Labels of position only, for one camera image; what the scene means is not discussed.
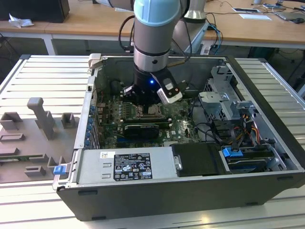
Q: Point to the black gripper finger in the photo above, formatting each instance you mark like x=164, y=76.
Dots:
x=129, y=91

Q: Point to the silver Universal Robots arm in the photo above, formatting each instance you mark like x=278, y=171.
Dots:
x=152, y=35

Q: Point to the CPU socket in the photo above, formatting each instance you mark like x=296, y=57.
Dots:
x=144, y=117

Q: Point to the black graphics card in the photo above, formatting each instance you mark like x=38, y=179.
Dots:
x=141, y=131

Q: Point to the grey case latch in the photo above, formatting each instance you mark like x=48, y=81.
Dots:
x=95, y=60

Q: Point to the green motherboard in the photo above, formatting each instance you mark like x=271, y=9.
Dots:
x=181, y=128

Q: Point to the pale blue teach pendant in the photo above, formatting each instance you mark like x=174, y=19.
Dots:
x=199, y=40

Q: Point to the small white adapter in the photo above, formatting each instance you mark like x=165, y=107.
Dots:
x=205, y=50

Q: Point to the wooden desk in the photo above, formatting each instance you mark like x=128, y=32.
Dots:
x=95, y=26

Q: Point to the metal drive cage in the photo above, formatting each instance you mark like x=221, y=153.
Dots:
x=214, y=105

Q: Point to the silver power supply unit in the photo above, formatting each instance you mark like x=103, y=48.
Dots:
x=95, y=167

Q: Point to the black plastic shroud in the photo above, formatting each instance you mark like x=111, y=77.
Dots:
x=197, y=159

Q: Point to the blue case latch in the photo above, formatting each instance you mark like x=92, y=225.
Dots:
x=58, y=171

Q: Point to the black open PC case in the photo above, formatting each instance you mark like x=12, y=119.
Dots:
x=166, y=198

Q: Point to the hard disk in blue carrier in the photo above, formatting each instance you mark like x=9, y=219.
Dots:
x=231, y=152

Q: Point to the grey parts rack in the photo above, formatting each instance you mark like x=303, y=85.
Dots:
x=28, y=143

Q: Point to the black monitor base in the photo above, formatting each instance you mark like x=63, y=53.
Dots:
x=35, y=12

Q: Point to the crumpled white paper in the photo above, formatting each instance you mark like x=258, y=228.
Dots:
x=21, y=22

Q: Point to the white paper sheet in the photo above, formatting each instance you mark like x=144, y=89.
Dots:
x=255, y=16

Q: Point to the green RAM stick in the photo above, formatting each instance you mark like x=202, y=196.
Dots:
x=12, y=158

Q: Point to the grey laptop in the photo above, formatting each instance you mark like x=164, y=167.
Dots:
x=289, y=15

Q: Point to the black computer mouse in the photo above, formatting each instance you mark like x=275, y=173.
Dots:
x=297, y=21

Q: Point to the white camera with black bracket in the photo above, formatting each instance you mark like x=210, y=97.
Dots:
x=170, y=93

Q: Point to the flat tablet with white frame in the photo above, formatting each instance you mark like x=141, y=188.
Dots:
x=245, y=9

